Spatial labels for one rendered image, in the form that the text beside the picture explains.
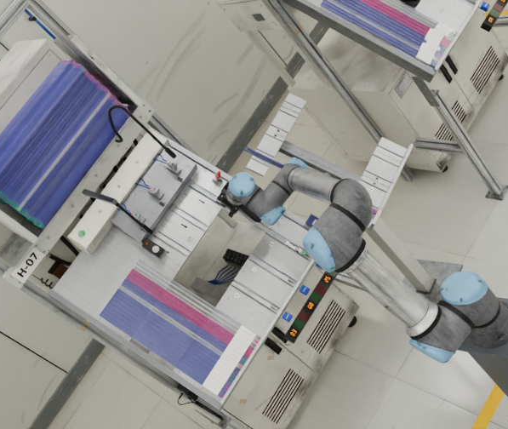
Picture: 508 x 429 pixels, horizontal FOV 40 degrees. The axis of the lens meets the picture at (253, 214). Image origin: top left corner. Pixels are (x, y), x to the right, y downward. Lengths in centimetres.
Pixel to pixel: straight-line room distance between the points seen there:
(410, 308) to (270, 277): 66
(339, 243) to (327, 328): 124
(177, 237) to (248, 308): 36
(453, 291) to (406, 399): 96
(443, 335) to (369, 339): 116
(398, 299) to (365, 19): 130
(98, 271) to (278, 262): 63
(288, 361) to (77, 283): 94
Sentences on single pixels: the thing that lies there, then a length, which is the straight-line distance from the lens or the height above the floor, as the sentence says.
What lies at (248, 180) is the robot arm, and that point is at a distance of 218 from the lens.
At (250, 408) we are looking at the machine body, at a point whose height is 30.
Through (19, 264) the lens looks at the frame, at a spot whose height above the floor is 138.
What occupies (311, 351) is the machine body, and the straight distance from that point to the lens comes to 303.
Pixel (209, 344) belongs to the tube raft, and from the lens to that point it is 241.
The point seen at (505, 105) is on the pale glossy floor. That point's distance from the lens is 363.
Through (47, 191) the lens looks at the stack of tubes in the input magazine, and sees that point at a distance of 241.
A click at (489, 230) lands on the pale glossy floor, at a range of 316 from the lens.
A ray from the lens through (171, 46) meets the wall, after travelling 432.
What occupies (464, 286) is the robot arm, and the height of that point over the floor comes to 78.
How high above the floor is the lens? 232
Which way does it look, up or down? 34 degrees down
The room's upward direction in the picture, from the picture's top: 46 degrees counter-clockwise
